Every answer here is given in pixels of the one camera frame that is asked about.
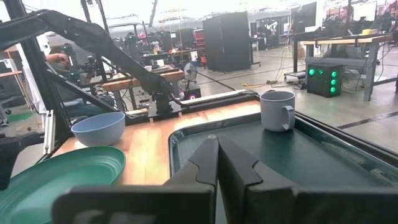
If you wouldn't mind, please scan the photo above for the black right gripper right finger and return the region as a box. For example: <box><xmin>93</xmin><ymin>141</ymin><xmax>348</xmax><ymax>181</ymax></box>
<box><xmin>217</xmin><ymin>135</ymin><xmax>398</xmax><ymax>224</ymax></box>

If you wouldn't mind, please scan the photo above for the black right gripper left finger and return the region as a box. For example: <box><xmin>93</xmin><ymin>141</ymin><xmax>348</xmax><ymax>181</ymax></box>
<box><xmin>51</xmin><ymin>135</ymin><xmax>220</xmax><ymax>224</ymax></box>

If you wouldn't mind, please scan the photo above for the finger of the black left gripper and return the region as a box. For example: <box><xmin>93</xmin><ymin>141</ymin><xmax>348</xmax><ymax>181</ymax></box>
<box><xmin>0</xmin><ymin>136</ymin><xmax>19</xmax><ymax>191</ymax></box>

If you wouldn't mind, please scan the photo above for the green plastic plate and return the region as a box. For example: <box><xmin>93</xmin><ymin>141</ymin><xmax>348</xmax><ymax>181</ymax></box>
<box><xmin>0</xmin><ymin>145</ymin><xmax>127</xmax><ymax>224</ymax></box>

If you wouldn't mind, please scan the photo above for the blue plastic bowl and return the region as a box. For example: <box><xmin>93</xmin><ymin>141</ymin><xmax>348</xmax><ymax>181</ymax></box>
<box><xmin>70</xmin><ymin>111</ymin><xmax>126</xmax><ymax>147</ymax></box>

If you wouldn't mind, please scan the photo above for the grey plastic mug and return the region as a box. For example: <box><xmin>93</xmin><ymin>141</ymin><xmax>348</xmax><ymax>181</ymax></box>
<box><xmin>259</xmin><ymin>90</ymin><xmax>296</xmax><ymax>133</ymax></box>

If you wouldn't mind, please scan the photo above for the dark green serving tray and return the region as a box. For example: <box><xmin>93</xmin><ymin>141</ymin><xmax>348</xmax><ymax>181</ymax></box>
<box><xmin>167</xmin><ymin>111</ymin><xmax>398</xmax><ymax>224</ymax></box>

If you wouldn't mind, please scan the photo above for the person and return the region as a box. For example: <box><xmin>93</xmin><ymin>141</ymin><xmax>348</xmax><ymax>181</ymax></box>
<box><xmin>46</xmin><ymin>43</ymin><xmax>108</xmax><ymax>118</ymax></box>
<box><xmin>337</xmin><ymin>4</ymin><xmax>355</xmax><ymax>26</ymax></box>

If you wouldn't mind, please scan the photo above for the wooden workbench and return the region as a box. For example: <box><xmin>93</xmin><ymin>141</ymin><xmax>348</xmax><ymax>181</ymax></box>
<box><xmin>101</xmin><ymin>68</ymin><xmax>185</xmax><ymax>110</ymax></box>
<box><xmin>292</xmin><ymin>32</ymin><xmax>398</xmax><ymax>102</ymax></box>

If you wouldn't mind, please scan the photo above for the black box with pink light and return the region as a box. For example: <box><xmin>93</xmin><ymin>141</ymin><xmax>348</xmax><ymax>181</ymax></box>
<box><xmin>183</xmin><ymin>86</ymin><xmax>202</xmax><ymax>101</ymax></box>

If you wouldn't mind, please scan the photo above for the computer tower with green lights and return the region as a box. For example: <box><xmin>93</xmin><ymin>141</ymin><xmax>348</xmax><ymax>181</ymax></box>
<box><xmin>306</xmin><ymin>63</ymin><xmax>343</xmax><ymax>98</ymax></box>

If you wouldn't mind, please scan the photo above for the small desk fan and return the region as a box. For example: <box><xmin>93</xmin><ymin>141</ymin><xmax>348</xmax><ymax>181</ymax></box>
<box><xmin>183</xmin><ymin>62</ymin><xmax>198</xmax><ymax>84</ymax></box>

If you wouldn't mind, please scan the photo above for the tall black cabinet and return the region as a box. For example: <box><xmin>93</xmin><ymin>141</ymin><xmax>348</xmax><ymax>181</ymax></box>
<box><xmin>202</xmin><ymin>11</ymin><xmax>252</xmax><ymax>73</ymax></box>

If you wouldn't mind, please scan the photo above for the red tool chest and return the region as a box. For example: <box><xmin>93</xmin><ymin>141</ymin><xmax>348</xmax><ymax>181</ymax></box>
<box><xmin>193</xmin><ymin>29</ymin><xmax>205</xmax><ymax>47</ymax></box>

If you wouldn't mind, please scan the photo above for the black monitor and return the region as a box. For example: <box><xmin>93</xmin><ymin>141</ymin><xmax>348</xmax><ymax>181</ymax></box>
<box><xmin>291</xmin><ymin>1</ymin><xmax>318</xmax><ymax>32</ymax></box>

